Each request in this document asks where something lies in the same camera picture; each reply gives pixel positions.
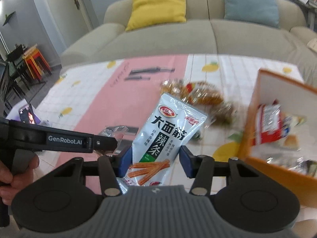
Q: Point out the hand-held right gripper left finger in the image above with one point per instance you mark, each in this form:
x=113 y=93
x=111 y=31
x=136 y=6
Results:
x=123 y=161

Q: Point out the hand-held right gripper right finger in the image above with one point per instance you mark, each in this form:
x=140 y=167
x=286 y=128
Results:
x=187 y=161

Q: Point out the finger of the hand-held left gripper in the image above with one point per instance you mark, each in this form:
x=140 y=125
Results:
x=105 y=144

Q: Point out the clear small snack packet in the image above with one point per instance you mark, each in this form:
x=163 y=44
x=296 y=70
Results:
x=112 y=130

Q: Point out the white spicy strip packet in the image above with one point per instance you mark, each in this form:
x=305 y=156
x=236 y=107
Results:
x=161 y=133

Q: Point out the clear green snack packet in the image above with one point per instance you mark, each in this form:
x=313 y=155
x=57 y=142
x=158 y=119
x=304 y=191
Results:
x=224 y=114

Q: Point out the brown snack packet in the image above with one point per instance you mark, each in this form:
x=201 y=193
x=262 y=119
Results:
x=205 y=95

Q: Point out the snacks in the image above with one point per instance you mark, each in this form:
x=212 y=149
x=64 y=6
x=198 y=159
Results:
x=173 y=89

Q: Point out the red snack packet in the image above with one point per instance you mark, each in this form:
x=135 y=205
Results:
x=268 y=126

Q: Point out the orange cardboard box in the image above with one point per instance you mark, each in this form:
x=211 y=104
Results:
x=277 y=186

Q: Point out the yellow white snack packet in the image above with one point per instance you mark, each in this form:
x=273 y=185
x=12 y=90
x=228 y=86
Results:
x=292 y=138

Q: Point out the person's left hand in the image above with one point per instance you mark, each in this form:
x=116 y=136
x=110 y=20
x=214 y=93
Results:
x=22 y=178

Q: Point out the purple box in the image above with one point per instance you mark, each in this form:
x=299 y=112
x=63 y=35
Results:
x=37 y=119

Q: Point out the red stool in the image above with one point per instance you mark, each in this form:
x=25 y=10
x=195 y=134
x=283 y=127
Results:
x=44 y=62

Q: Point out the yellow stool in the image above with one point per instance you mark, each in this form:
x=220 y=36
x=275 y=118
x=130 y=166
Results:
x=29 y=55

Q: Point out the black dining chair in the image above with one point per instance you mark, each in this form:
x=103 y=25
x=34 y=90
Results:
x=14 y=57

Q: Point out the beige sofa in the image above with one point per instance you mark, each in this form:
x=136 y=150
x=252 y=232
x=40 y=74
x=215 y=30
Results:
x=173 y=37

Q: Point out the yellow pillow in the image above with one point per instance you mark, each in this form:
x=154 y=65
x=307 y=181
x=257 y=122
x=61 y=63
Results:
x=158 y=7

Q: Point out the blue pillow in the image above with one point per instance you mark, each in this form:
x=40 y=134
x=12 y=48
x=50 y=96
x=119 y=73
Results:
x=250 y=5

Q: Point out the white desk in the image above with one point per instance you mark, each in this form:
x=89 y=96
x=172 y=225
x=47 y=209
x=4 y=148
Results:
x=312 y=17

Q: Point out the green wall ornament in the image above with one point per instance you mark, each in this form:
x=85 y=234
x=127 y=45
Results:
x=8 y=17

